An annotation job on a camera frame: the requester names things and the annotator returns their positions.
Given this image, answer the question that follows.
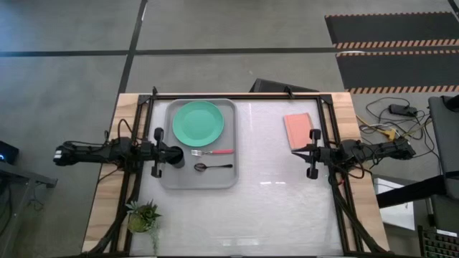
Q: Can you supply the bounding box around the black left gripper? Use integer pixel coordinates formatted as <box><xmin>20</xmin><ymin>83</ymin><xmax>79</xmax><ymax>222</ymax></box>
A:
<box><xmin>138</xmin><ymin>128</ymin><xmax>184</xmax><ymax>179</ymax></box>

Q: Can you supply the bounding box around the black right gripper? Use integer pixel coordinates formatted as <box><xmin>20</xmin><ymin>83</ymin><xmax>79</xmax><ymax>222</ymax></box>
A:
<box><xmin>290</xmin><ymin>128</ymin><xmax>333</xmax><ymax>180</ymax></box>

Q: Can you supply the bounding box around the black cup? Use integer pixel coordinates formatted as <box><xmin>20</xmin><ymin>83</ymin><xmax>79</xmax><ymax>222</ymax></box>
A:
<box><xmin>170</xmin><ymin>145</ymin><xmax>186</xmax><ymax>170</ymax></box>

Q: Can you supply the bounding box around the black spoon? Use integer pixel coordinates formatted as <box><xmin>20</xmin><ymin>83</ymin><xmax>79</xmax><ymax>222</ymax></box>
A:
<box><xmin>194</xmin><ymin>163</ymin><xmax>234</xmax><ymax>173</ymax></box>

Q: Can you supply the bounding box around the green plate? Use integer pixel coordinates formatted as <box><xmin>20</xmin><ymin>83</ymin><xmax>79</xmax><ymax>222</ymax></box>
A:
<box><xmin>172</xmin><ymin>100</ymin><xmax>225</xmax><ymax>148</ymax></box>

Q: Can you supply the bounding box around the fork with red handle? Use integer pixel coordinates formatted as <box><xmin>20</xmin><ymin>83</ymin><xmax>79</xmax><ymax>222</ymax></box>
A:
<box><xmin>190</xmin><ymin>148</ymin><xmax>235</xmax><ymax>157</ymax></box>

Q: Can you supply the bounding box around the grey plastic tray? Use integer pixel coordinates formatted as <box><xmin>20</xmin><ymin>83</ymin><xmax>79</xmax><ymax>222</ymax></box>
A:
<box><xmin>159</xmin><ymin>98</ymin><xmax>240</xmax><ymax>190</ymax></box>

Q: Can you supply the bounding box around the small potted green plant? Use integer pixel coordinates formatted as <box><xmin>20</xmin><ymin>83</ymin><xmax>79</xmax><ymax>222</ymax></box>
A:
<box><xmin>124</xmin><ymin>199</ymin><xmax>163</xmax><ymax>254</ymax></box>

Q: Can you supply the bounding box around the black monitor behind table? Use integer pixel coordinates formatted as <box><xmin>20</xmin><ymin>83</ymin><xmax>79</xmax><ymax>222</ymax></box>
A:
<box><xmin>249</xmin><ymin>78</ymin><xmax>320</xmax><ymax>94</ymax></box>

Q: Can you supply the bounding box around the black power adapter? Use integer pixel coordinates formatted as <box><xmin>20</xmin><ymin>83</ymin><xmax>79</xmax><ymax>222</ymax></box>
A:
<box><xmin>389</xmin><ymin>103</ymin><xmax>419</xmax><ymax>118</ymax></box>

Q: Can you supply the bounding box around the white box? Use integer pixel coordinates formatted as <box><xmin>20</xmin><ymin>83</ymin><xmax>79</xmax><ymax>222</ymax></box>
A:
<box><xmin>372</xmin><ymin>177</ymin><xmax>416</xmax><ymax>231</ymax></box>

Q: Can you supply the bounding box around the black striped floor mat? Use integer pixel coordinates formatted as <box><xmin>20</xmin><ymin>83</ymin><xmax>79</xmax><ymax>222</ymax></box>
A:
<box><xmin>335</xmin><ymin>49</ymin><xmax>459</xmax><ymax>95</ymax></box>
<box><xmin>324</xmin><ymin>11</ymin><xmax>459</xmax><ymax>49</ymax></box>

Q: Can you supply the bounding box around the grey side table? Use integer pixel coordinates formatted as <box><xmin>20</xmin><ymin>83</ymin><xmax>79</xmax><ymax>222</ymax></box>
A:
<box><xmin>428</xmin><ymin>94</ymin><xmax>459</xmax><ymax>201</ymax></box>

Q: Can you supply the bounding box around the grey shelf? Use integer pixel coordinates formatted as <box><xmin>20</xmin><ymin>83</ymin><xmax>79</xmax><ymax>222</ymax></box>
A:
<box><xmin>0</xmin><ymin>161</ymin><xmax>58</xmax><ymax>189</ymax></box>

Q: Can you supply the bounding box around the black keyboard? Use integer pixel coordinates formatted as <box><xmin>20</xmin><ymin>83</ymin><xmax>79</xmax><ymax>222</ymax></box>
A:
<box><xmin>417</xmin><ymin>225</ymin><xmax>459</xmax><ymax>258</ymax></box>

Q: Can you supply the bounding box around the black device with blue light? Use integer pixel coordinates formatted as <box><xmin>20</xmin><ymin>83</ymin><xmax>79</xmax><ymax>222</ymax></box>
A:
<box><xmin>0</xmin><ymin>140</ymin><xmax>20</xmax><ymax>166</ymax></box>

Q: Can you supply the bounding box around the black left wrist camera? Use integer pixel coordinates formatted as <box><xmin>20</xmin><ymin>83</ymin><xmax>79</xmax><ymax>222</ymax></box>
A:
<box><xmin>140</xmin><ymin>142</ymin><xmax>153</xmax><ymax>161</ymax></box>

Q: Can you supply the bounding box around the floor cable tangle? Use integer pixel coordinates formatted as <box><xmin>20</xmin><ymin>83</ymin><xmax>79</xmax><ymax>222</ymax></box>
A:
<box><xmin>356</xmin><ymin>95</ymin><xmax>437</xmax><ymax>161</ymax></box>

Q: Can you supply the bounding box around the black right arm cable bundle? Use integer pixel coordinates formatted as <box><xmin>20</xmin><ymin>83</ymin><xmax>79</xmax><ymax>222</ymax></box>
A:
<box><xmin>328</xmin><ymin>168</ymin><xmax>387</xmax><ymax>256</ymax></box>

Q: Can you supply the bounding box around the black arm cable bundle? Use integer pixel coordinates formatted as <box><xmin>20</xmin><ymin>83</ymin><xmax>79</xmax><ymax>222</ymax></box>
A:
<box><xmin>328</xmin><ymin>168</ymin><xmax>387</xmax><ymax>256</ymax></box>
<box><xmin>84</xmin><ymin>168</ymin><xmax>144</xmax><ymax>256</ymax></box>

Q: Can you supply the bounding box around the black aluminium table frame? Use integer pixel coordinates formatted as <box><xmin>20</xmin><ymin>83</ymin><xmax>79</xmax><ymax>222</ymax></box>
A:
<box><xmin>121</xmin><ymin>85</ymin><xmax>382</xmax><ymax>257</ymax></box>

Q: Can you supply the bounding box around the black left arm cable bundle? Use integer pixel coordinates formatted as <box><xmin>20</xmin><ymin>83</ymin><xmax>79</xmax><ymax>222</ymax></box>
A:
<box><xmin>84</xmin><ymin>168</ymin><xmax>144</xmax><ymax>256</ymax></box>

